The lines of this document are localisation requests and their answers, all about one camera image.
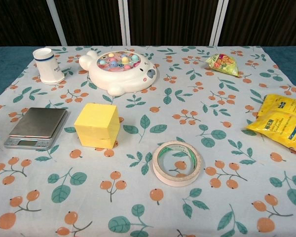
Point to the double-sided tape roll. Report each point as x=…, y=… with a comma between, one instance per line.
x=160, y=175

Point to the white whale fishing toy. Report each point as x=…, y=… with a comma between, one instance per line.
x=128, y=80

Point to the floral printed tablecloth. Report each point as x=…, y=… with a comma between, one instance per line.
x=138, y=202

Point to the yellow plastic bag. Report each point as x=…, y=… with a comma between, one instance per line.
x=281, y=123

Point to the white paper cup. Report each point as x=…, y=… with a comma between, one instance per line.
x=48, y=70

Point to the yellow cube block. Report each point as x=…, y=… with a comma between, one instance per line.
x=96, y=123

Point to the green orange snack bag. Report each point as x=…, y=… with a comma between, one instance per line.
x=224, y=64

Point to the dark partition panel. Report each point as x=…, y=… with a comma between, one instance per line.
x=264, y=22
x=170, y=22
x=91, y=22
x=17, y=22

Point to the white partition post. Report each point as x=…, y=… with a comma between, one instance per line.
x=217, y=24
x=56, y=24
x=125, y=24

